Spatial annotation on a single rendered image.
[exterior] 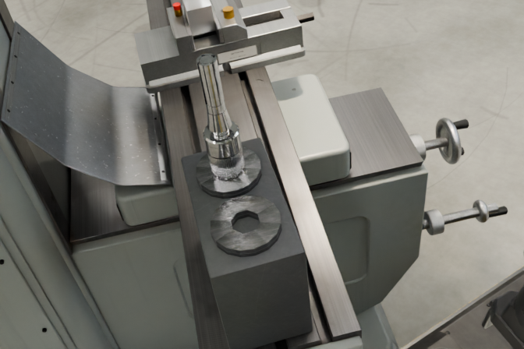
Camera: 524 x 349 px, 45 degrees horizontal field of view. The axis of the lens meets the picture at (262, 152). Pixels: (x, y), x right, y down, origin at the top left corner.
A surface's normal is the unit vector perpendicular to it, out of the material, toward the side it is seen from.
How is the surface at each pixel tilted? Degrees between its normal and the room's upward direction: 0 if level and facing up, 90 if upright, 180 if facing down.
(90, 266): 90
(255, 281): 90
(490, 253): 0
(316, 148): 0
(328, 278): 0
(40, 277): 88
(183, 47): 90
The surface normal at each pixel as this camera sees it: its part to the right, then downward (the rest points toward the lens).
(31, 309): 0.20, 0.65
